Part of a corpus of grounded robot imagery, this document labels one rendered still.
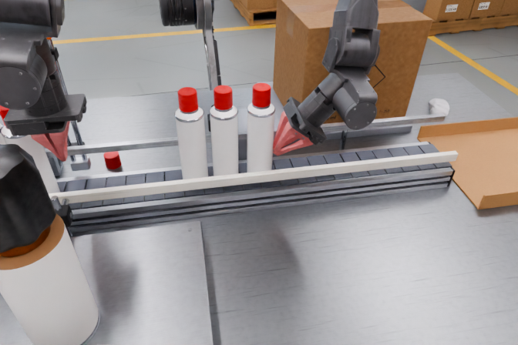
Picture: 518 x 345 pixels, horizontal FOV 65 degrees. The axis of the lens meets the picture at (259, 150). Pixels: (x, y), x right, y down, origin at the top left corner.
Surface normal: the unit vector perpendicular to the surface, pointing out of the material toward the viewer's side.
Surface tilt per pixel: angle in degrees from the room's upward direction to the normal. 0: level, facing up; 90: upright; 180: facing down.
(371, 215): 0
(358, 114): 93
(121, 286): 0
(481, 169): 0
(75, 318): 90
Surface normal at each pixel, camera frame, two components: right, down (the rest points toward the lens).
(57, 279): 0.86, 0.32
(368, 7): 0.30, 0.27
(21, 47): 0.22, -0.76
